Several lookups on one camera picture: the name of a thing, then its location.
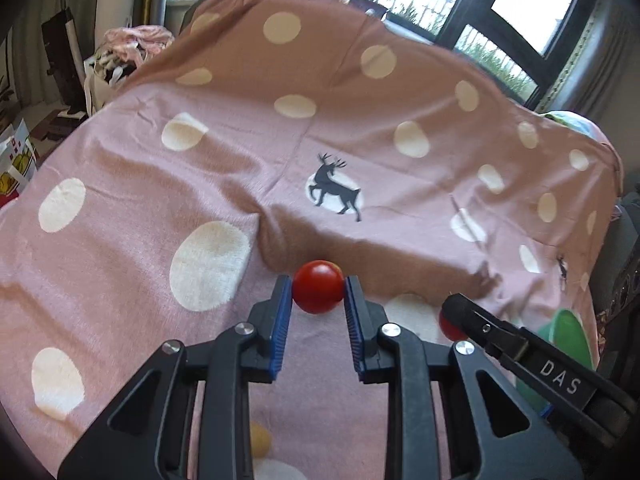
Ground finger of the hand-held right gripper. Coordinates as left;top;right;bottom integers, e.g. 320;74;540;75
442;294;633;448

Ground grey curtain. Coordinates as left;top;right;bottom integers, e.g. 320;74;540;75
537;0;640;126
0;0;196;111

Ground printed white paper bag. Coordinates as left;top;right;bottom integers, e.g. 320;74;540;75
0;120;39;207

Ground black-framed window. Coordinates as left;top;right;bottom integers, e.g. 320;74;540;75
170;0;601;111

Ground black upright appliance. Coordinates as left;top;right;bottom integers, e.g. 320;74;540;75
41;7;89;136

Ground pink clothes pile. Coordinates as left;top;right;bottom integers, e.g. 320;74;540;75
102;25;174;69

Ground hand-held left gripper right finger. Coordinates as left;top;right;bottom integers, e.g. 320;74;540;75
343;275;583;480

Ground red cherry tomato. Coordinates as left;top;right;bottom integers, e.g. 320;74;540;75
438;307;468;341
291;260;346;315

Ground small yellow round fruit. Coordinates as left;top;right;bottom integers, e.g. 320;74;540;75
250;421;273;461

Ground pink polka-dot deer blanket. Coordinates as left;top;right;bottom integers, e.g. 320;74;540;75
0;0;626;480

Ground pastel clothes pile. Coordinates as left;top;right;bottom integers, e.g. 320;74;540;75
542;109;623;171

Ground white panel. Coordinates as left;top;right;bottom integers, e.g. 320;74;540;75
97;0;139;37

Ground green plastic bowl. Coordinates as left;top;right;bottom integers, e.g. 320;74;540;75
517;308;601;411

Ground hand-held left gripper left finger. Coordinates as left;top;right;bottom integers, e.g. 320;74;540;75
57;275;294;480

